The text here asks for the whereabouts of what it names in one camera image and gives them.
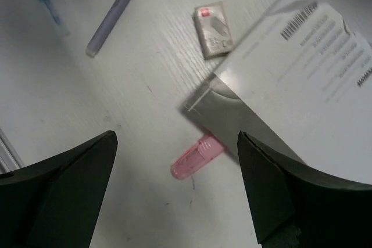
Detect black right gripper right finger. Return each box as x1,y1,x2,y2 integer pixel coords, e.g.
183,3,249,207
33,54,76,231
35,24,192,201
237,132,371,247

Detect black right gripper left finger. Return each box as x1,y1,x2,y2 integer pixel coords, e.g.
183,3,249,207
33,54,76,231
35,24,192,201
1,131,117,247

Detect Canon manual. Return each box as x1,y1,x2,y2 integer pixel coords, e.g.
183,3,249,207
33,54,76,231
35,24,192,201
184,0,371,184

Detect small staples box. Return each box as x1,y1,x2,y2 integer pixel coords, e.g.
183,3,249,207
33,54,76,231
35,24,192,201
193,1,234,59

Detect pink highlighter cap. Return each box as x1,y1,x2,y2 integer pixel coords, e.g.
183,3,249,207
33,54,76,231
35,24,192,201
170,134,226,180

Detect purple highlighter pen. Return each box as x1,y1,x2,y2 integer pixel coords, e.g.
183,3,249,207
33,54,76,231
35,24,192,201
85,0,131,58

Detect aluminium mounting rail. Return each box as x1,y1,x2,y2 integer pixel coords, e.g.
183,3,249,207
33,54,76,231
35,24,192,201
0,130,24,174

